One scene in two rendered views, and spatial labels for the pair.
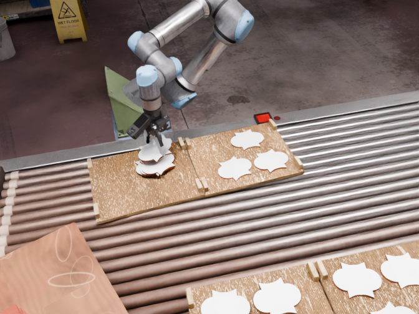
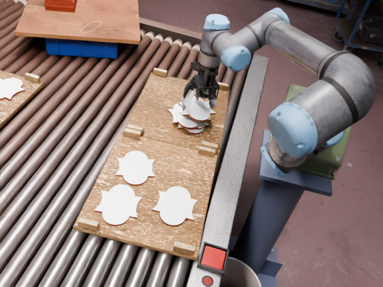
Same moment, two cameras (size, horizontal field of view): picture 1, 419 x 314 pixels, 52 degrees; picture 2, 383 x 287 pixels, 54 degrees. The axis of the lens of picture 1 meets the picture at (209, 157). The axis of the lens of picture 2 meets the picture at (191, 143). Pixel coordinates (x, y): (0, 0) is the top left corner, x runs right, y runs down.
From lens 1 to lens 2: 1.87 m
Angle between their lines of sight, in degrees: 73
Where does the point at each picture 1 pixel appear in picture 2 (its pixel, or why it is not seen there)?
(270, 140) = (156, 230)
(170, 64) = (228, 43)
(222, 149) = (176, 176)
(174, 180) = (159, 123)
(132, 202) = (154, 92)
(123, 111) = not seen: hidden behind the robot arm
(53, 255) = (118, 27)
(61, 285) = (90, 23)
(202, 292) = (31, 87)
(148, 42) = (263, 20)
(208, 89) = not seen: outside the picture
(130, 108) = not seen: hidden behind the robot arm
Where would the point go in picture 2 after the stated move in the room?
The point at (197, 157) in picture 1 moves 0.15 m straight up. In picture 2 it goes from (179, 152) to (186, 118)
